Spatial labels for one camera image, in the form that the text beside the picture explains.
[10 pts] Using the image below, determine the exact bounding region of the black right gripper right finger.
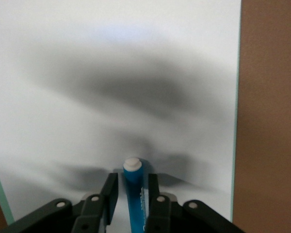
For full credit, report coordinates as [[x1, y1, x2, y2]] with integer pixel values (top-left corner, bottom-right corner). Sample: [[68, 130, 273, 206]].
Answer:
[[145, 173, 245, 233]]

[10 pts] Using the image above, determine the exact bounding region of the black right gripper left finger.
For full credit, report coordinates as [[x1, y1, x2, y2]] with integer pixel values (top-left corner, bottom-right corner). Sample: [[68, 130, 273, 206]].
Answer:
[[0, 172, 119, 233]]

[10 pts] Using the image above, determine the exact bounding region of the blue marker with white cap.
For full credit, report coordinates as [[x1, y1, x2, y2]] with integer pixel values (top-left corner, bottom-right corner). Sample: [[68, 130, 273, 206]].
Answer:
[[123, 157, 148, 233]]

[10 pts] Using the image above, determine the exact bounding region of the teal clipboard with white paper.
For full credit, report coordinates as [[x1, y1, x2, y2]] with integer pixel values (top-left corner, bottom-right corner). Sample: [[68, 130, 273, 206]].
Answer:
[[0, 0, 242, 226]]

